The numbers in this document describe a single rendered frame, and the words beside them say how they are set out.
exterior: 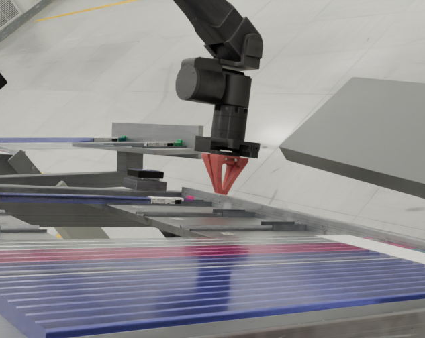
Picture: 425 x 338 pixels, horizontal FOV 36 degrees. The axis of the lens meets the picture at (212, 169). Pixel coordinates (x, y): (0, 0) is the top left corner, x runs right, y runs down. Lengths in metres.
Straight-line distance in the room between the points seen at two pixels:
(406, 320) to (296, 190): 1.88
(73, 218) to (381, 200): 1.24
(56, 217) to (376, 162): 0.55
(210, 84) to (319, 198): 1.26
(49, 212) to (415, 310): 0.68
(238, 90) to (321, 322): 0.70
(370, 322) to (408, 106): 0.88
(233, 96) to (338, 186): 1.22
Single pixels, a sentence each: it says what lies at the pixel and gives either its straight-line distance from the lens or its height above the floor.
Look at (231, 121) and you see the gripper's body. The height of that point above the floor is 0.81.
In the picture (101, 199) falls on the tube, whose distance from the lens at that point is 0.98.
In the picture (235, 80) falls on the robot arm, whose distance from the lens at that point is 1.07.
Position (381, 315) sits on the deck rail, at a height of 0.93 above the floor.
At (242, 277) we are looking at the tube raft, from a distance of 0.51.
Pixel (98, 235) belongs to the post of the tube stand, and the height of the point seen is 0.67.
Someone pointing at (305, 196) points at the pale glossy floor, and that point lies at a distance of 2.28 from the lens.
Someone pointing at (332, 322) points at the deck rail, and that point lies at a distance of 0.42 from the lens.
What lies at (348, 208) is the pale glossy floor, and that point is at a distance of 2.14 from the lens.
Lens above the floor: 1.25
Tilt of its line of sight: 27 degrees down
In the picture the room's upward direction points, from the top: 34 degrees counter-clockwise
